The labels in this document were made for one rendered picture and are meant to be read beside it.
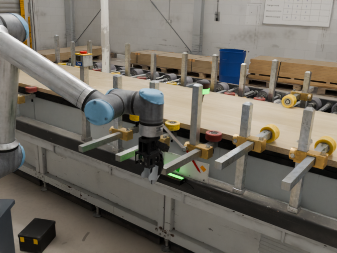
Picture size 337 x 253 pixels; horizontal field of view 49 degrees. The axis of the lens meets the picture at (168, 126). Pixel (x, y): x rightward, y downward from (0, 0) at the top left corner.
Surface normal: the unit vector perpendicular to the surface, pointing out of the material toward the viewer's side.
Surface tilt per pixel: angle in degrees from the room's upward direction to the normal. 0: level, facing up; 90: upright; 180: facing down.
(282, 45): 90
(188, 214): 92
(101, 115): 92
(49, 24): 90
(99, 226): 0
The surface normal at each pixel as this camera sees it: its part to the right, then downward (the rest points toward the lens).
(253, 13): -0.51, 0.25
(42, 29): 0.86, 0.18
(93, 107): -0.28, 0.32
